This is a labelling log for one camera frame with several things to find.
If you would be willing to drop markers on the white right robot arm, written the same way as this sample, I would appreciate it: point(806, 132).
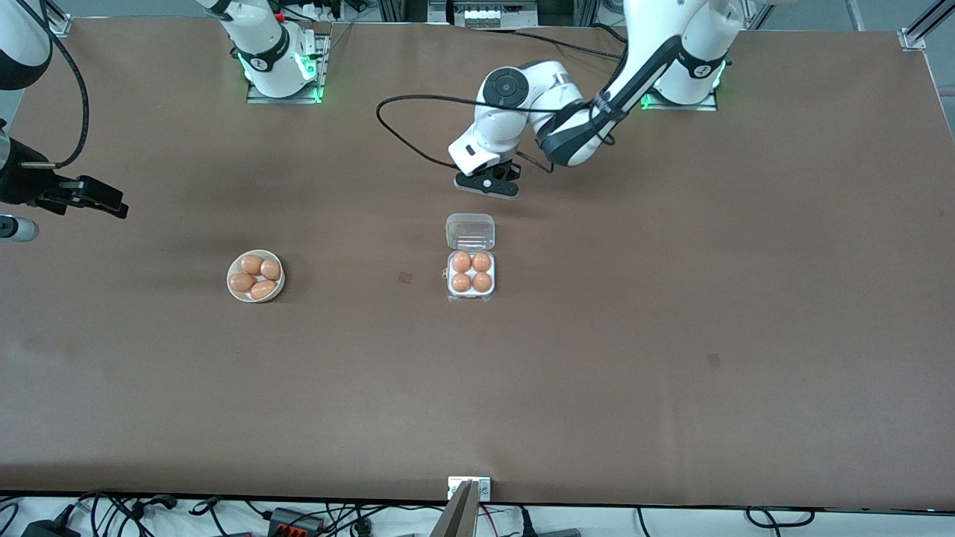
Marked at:
point(261, 41)

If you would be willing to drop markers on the aluminium frame post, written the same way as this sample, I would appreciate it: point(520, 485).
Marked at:
point(914, 37)
point(62, 27)

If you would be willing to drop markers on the white power strip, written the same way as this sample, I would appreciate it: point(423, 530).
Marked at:
point(485, 15)

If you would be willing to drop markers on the aluminium profile bar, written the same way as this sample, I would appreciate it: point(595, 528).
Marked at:
point(459, 518)

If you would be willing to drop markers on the white round bowl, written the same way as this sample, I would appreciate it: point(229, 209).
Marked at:
point(233, 292)

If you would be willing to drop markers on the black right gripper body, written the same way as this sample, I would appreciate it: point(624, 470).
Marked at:
point(22, 186)

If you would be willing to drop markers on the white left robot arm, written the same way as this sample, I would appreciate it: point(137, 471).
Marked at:
point(656, 52)

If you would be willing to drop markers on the clear plastic egg box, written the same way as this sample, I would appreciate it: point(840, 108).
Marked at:
point(470, 233)

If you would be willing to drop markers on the brown egg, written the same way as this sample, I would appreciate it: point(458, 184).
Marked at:
point(482, 282)
point(262, 290)
point(461, 282)
point(251, 264)
point(271, 269)
point(241, 282)
point(481, 262)
point(462, 262)

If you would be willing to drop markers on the silver metal bracket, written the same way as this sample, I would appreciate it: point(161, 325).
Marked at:
point(485, 488)

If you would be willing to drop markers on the black orange power adapter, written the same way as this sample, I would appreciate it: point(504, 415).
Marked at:
point(287, 518)

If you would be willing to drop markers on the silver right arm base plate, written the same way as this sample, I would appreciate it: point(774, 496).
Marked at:
point(317, 93)

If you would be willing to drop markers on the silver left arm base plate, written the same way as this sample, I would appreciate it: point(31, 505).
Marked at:
point(705, 104)

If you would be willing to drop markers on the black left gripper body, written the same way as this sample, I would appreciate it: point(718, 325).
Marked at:
point(510, 169)

